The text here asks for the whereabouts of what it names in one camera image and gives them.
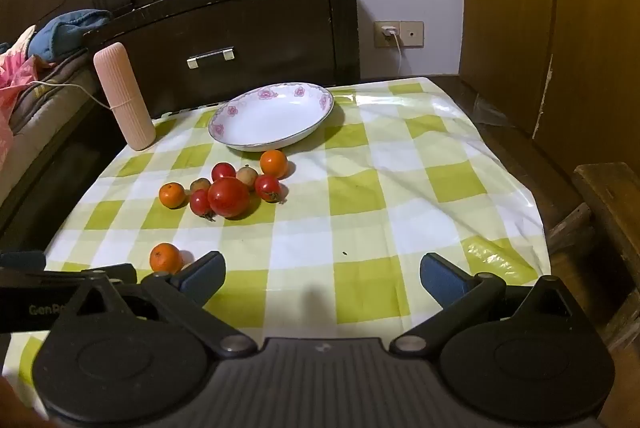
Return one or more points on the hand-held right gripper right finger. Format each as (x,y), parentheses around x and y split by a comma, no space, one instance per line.
(441,276)

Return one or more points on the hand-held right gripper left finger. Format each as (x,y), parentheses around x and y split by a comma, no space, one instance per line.
(202,277)

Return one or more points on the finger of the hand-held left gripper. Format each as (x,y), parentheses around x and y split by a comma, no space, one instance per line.
(100,273)
(22,259)

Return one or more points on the orange mandarin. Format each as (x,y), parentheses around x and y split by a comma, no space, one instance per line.
(166,257)
(273,163)
(172,195)

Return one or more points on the red cherry tomato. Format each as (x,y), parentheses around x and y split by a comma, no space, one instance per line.
(199,203)
(223,170)
(268,188)

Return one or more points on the large red tomato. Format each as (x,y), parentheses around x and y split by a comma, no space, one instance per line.
(228,197)

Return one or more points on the white floral plate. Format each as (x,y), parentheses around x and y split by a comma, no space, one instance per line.
(270,120)

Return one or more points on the green white checked tablecloth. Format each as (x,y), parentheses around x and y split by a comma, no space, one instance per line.
(375,208)

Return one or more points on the grey beige mattress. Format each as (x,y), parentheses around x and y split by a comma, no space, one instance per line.
(45,108)

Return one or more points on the pink ribbed cylindrical container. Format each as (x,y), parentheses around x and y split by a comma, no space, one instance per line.
(122,98)

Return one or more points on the pink printed blanket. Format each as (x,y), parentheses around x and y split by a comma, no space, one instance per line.
(15,73)

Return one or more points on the wooden stool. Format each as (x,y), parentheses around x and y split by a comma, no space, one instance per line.
(615,208)

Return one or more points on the blue cloth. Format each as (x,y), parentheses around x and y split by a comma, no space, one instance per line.
(65,30)

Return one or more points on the dark wooden cabinet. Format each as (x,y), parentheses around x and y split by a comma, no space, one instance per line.
(275,33)

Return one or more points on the brown wooden wardrobe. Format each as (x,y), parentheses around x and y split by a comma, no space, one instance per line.
(575,33)

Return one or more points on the beige wall socket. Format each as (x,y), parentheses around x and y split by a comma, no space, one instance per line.
(412,33)

